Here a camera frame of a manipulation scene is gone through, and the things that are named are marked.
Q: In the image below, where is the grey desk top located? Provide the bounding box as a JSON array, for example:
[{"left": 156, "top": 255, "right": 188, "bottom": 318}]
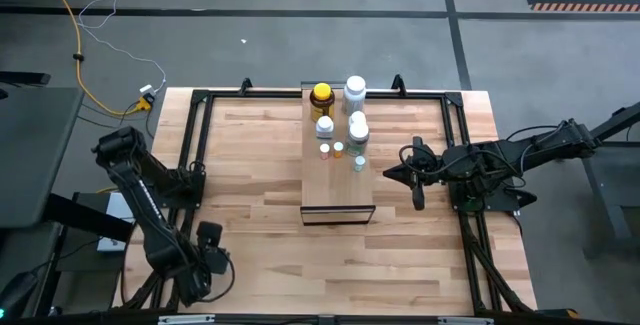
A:
[{"left": 0, "top": 86, "right": 85, "bottom": 230}]

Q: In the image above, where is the white bottle with green label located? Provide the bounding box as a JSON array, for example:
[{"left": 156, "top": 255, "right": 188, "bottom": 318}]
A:
[{"left": 345, "top": 121, "right": 371, "bottom": 158}]

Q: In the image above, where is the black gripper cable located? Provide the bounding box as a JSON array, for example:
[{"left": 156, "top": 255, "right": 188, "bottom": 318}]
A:
[{"left": 197, "top": 249, "right": 236, "bottom": 304}]

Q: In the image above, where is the tall white medicine bottle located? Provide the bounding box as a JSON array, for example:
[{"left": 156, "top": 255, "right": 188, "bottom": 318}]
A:
[{"left": 341, "top": 75, "right": 368, "bottom": 117}]

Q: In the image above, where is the black metal bar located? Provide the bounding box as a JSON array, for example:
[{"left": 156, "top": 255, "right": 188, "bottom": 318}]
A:
[{"left": 0, "top": 71, "right": 52, "bottom": 87}]

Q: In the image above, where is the amber bottle with yellow cap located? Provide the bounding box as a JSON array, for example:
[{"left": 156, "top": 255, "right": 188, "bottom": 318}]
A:
[{"left": 308, "top": 82, "right": 337, "bottom": 124}]

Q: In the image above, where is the white power box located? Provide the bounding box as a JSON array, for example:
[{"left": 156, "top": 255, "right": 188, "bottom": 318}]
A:
[{"left": 96, "top": 190, "right": 137, "bottom": 254}]

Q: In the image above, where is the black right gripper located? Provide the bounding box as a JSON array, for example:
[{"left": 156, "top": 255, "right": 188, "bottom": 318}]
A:
[{"left": 382, "top": 136, "right": 449, "bottom": 212}]

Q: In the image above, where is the black aluminium rig frame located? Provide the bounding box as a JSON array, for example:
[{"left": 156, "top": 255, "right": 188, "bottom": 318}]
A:
[{"left": 112, "top": 74, "right": 539, "bottom": 316}]

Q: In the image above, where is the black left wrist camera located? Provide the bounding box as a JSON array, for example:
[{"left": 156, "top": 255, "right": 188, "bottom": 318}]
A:
[{"left": 196, "top": 221, "right": 225, "bottom": 249}]

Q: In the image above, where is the thin white cable with plug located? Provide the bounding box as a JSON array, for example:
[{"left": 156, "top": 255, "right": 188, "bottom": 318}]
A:
[{"left": 77, "top": 0, "right": 168, "bottom": 96}]

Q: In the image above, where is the white bottle with blue label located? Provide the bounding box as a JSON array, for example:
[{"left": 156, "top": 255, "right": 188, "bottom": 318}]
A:
[{"left": 314, "top": 115, "right": 336, "bottom": 140}]

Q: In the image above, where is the silver metal bracket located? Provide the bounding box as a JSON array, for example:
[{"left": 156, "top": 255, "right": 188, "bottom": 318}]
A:
[
  {"left": 438, "top": 316, "right": 495, "bottom": 325},
  {"left": 158, "top": 314, "right": 216, "bottom": 325}
]

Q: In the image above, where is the yellow power cable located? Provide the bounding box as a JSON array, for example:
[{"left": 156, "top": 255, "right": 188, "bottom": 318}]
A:
[{"left": 34, "top": 0, "right": 154, "bottom": 117}]

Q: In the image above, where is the black metal stand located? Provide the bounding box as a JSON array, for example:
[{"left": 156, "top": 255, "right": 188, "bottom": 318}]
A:
[{"left": 551, "top": 100, "right": 640, "bottom": 259}]

